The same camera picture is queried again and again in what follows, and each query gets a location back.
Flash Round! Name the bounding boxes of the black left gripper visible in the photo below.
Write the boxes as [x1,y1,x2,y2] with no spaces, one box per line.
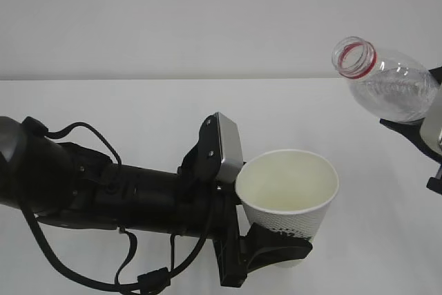
[172,166,314,288]

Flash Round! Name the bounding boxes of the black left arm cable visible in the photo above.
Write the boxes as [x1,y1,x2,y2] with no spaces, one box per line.
[20,117,222,292]

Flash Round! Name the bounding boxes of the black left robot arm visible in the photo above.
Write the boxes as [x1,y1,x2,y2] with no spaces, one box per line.
[1,113,312,294]

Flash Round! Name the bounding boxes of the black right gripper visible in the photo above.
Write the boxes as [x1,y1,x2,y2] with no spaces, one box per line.
[379,66,442,194]

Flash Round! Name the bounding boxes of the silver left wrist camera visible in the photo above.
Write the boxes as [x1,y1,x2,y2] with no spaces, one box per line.
[197,112,244,184]

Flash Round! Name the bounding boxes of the white paper coffee cup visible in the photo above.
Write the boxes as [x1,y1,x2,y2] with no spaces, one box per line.
[235,149,340,260]

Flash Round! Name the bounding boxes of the clear plastic water bottle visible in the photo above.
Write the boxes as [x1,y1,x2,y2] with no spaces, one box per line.
[331,36,440,123]

